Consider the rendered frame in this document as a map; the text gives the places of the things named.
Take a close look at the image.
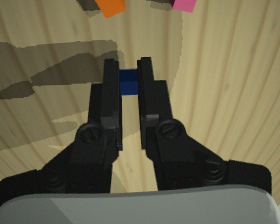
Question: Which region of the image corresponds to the orange rod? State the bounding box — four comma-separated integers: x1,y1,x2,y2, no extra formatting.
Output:
95,0,125,19

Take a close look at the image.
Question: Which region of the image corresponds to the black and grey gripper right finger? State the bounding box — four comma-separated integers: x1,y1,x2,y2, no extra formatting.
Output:
137,57,272,196

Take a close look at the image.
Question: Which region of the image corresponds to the small dark blue block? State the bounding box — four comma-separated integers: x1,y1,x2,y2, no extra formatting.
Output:
119,69,138,96

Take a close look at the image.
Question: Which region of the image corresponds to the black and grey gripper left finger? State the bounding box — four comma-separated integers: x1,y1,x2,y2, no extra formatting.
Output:
0,59,123,206

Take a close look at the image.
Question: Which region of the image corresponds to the pink rod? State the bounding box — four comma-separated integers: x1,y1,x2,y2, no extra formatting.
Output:
169,0,197,13

